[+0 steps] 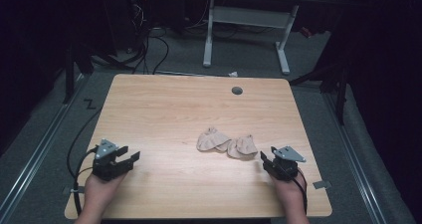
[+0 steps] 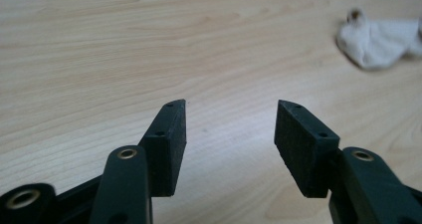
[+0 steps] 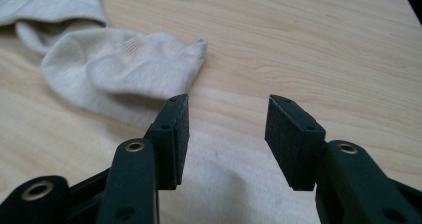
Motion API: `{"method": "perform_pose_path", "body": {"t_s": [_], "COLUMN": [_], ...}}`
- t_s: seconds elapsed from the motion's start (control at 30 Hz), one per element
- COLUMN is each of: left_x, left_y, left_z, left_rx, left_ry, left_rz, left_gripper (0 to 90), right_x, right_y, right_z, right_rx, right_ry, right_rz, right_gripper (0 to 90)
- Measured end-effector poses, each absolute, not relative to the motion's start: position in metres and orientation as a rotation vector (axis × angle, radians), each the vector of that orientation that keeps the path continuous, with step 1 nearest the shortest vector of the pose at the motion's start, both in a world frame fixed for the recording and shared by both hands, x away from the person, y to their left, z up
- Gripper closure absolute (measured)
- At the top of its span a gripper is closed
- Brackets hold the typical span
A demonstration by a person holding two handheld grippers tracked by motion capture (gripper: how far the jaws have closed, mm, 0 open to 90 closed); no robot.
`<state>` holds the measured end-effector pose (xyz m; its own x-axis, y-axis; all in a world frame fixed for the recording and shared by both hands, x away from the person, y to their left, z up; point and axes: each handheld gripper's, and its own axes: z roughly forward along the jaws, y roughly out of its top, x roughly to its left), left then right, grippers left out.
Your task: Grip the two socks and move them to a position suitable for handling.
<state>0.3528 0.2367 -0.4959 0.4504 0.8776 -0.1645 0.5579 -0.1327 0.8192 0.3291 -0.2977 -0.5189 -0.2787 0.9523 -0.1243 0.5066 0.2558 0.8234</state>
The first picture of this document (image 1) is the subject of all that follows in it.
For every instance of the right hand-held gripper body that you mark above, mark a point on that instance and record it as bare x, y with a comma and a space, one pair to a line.
285, 162

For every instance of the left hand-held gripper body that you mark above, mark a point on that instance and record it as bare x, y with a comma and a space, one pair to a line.
106, 166

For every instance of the beige sock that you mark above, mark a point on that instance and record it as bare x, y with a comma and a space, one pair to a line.
212, 140
244, 148

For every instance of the person's left hand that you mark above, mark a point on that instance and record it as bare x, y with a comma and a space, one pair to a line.
99, 192

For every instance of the person's right hand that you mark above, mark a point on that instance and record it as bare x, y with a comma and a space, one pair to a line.
288, 194

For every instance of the grey tape piece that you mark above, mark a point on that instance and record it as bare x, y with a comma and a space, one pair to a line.
71, 190
321, 184

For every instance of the grey round table grommet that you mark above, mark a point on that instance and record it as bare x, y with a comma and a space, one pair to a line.
237, 91

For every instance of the white paper scrap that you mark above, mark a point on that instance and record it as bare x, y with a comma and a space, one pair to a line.
233, 74

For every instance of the black metal stand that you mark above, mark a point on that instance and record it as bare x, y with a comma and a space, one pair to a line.
71, 71
335, 84

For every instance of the metal floor rail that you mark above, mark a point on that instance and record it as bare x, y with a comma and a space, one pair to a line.
355, 157
36, 151

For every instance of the white metal frame desk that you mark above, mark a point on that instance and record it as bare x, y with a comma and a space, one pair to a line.
249, 16

